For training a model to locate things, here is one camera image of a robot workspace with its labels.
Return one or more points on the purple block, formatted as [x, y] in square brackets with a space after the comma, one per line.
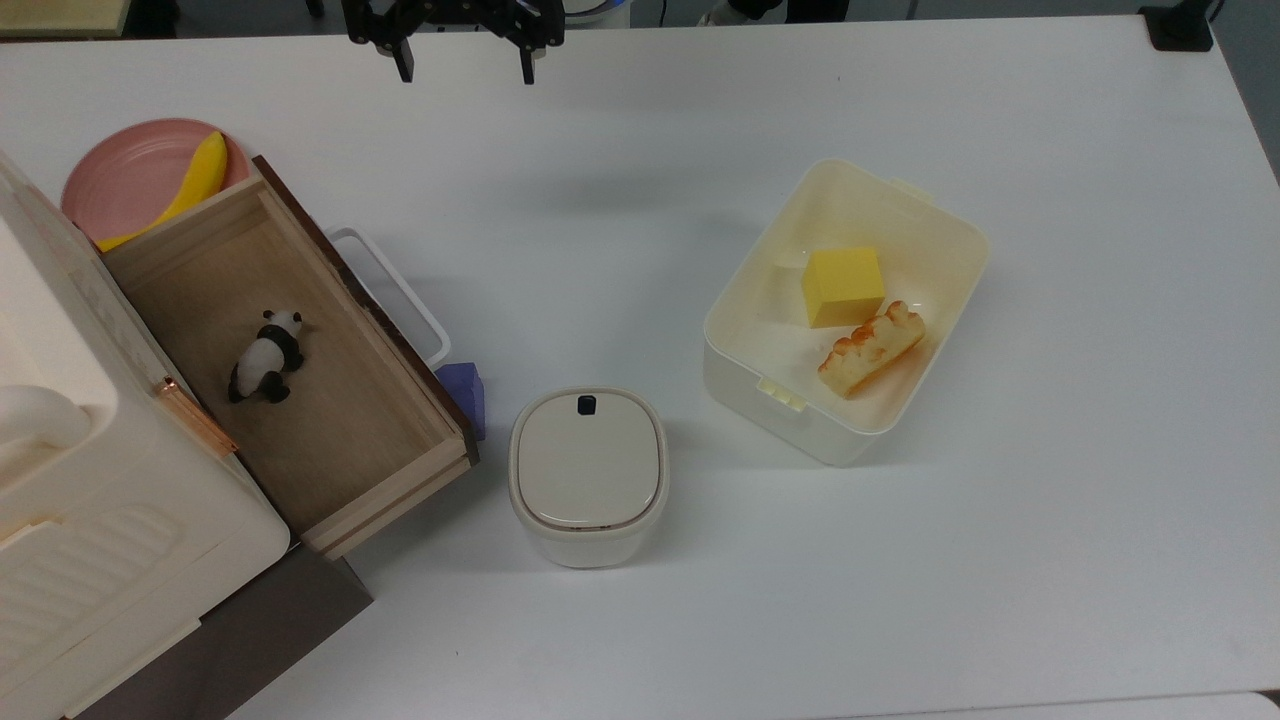
[466, 392]

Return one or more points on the cream plastic storage bin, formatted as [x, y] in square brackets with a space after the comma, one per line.
[850, 220]

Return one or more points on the wooden drawer with brown front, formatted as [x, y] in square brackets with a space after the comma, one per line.
[300, 390]

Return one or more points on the toy bread slice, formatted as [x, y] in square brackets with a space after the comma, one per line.
[872, 349]

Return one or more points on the pink plate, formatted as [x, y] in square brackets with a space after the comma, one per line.
[130, 180]

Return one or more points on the light wooden side table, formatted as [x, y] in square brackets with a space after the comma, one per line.
[60, 14]

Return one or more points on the dark brown cabinet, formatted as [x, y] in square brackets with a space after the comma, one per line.
[250, 630]

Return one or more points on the cream lidded trash can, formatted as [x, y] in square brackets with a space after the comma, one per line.
[587, 480]

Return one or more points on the black table clamp mount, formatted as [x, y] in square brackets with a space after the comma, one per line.
[1178, 26]

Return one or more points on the panda figurine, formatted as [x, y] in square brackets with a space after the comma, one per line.
[268, 357]

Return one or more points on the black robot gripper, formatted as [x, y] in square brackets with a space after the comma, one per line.
[450, 14]

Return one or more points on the yellow cube block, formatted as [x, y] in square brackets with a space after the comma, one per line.
[843, 286]

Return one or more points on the cream toy appliance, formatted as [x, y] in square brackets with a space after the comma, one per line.
[90, 520]

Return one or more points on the black lid button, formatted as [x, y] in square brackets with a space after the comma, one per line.
[587, 404]

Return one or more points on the yellow toy banana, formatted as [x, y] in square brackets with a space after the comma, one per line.
[193, 186]

